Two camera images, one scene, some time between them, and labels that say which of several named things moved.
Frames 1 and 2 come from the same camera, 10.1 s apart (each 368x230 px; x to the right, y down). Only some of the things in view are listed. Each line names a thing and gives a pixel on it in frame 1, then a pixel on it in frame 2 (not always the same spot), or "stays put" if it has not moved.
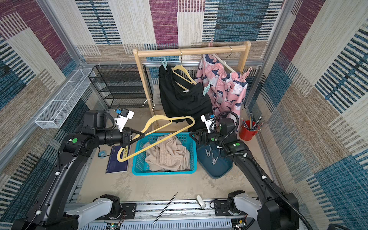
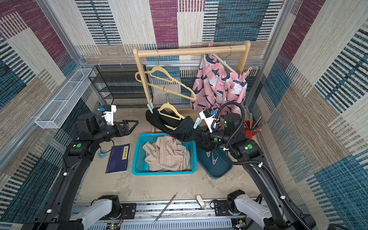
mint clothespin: x=205 y=89 → x=197 y=122
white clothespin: x=213 y=160 stays put
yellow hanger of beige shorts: x=123 y=150 → x=159 y=77
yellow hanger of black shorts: x=192 y=81 → x=180 y=118
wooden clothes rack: x=155 y=51 stays put
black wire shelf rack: x=121 y=86 stays put
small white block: x=200 y=201 stays put
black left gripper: x=126 y=136 → x=127 y=131
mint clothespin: x=165 y=63 → x=151 y=107
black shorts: x=179 y=97 → x=183 y=129
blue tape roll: x=101 y=154 stays put
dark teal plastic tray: x=209 y=156 stays put
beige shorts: x=170 y=155 stays put
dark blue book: x=114 y=165 stays put
